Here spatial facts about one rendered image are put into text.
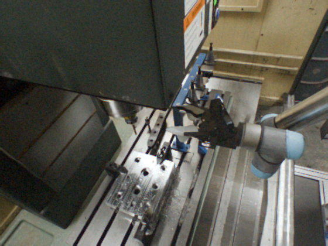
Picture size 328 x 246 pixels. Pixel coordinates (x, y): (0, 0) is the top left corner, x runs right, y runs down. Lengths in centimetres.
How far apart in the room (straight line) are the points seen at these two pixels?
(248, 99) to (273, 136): 107
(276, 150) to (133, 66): 42
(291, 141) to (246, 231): 70
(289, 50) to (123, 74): 131
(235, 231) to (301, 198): 90
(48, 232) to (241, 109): 151
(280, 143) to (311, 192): 145
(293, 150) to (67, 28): 57
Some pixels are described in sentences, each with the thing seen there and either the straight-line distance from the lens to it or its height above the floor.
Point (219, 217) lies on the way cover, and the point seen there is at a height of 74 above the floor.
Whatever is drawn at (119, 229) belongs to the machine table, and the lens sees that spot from 104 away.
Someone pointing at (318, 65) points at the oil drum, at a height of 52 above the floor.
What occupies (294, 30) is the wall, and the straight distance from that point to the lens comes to 153.
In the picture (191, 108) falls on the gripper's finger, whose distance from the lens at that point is 64.
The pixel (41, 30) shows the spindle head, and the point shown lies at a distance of 48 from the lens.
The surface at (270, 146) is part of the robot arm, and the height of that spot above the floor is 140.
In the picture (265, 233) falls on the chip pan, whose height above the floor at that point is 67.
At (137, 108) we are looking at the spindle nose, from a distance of 59.
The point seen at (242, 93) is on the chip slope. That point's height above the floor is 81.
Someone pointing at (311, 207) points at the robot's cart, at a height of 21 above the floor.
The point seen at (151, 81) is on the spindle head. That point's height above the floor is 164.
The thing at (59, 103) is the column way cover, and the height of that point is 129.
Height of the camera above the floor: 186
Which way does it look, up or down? 49 degrees down
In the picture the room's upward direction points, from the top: 10 degrees counter-clockwise
